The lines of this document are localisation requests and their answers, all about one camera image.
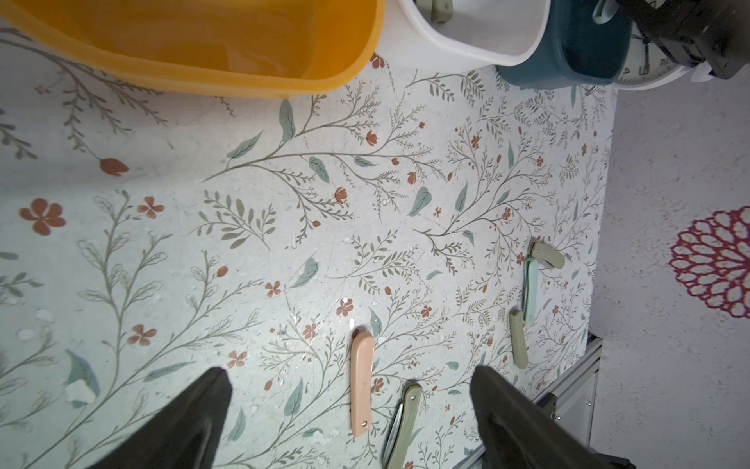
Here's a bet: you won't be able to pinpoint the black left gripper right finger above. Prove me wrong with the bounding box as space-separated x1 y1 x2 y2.
470 365 635 469

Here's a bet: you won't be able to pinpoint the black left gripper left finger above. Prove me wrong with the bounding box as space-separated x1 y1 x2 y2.
93 367 232 468

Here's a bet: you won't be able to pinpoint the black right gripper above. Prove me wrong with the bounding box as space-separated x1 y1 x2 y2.
618 0 749 79

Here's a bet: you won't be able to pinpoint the olive green fruit knife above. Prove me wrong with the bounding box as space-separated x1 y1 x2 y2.
430 0 454 25
383 382 423 469
530 242 566 269
509 308 529 369

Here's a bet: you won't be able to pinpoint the dark teal storage box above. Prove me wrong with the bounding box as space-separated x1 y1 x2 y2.
495 0 633 90

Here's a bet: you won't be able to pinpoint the mint green fruit knife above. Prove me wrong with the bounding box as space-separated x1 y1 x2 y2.
523 257 539 326
592 0 619 25

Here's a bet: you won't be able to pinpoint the pink fruit knife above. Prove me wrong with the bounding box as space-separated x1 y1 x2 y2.
350 329 375 438

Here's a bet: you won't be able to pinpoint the white storage box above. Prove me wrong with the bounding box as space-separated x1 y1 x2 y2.
376 0 552 73

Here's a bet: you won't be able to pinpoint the yellow storage box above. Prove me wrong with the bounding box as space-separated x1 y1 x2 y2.
1 1 385 100

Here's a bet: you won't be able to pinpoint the white alarm clock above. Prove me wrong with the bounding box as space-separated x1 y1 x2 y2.
612 25 710 91

